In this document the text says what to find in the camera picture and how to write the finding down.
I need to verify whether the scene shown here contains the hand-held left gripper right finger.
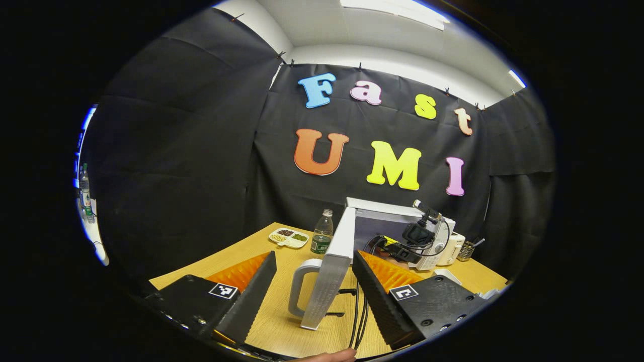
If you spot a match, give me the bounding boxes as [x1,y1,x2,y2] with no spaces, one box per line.
[352,250,496,351]

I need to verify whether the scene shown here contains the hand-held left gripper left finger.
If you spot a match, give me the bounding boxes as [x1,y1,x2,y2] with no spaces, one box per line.
[146,250,277,347]

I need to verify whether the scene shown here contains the white microwave oven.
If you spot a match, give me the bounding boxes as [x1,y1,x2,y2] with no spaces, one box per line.
[288,197,456,331]

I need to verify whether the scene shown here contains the cream toaster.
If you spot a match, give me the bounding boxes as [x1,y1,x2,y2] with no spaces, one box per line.
[437,232,466,266]

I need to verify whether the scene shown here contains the white rectangular tray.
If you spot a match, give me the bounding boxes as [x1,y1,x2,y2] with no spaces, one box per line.
[434,268,462,286]

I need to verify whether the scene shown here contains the white divided dish with grains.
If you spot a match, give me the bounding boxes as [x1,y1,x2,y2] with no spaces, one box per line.
[268,227,309,249]

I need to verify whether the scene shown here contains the clear plastic water bottle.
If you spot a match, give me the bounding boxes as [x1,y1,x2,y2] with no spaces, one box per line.
[79,163,96,224]
[310,209,334,255]

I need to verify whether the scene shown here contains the black backdrop cloth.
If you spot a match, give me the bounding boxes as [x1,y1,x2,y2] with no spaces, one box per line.
[83,8,556,297]

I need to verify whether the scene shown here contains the ceiling light panel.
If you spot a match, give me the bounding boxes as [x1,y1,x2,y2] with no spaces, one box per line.
[340,0,450,31]

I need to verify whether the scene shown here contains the black cable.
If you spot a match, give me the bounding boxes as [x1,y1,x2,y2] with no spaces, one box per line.
[349,234,403,350]

